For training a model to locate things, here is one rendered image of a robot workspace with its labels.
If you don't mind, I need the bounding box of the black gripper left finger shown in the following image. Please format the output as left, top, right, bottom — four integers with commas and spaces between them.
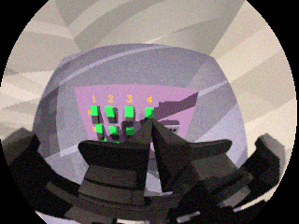
78, 119, 153, 191

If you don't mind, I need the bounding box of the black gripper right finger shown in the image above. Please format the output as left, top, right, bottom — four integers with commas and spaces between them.
150, 119, 233, 193

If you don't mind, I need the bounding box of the pink switch panel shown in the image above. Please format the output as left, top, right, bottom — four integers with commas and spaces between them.
74, 85, 198, 143

